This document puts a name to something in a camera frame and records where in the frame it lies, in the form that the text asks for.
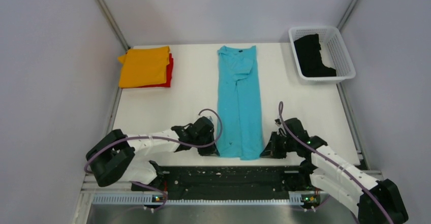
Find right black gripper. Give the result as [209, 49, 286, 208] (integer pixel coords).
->
[260, 131, 296, 159]

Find cyan t shirt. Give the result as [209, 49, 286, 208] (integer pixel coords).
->
[217, 46, 264, 161]

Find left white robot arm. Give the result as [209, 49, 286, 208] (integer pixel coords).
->
[84, 116, 220, 190]

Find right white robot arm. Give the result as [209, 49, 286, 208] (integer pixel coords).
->
[261, 118, 409, 223]

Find folded red t shirt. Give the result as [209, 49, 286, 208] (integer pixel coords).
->
[140, 53, 174, 88]

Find folded orange t shirt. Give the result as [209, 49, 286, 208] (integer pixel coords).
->
[117, 46, 171, 89]

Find white plastic basket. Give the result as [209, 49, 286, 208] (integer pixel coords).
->
[289, 26, 356, 84]

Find black t shirt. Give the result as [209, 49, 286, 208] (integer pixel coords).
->
[294, 34, 336, 77]

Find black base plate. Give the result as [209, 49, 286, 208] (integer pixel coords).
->
[150, 166, 323, 200]

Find white slotted cable duct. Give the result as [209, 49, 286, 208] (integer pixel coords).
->
[92, 191, 303, 206]

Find aluminium frame rail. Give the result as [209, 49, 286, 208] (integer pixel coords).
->
[80, 170, 388, 196]

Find left aluminium corner post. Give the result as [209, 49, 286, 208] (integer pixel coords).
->
[95, 0, 130, 51]

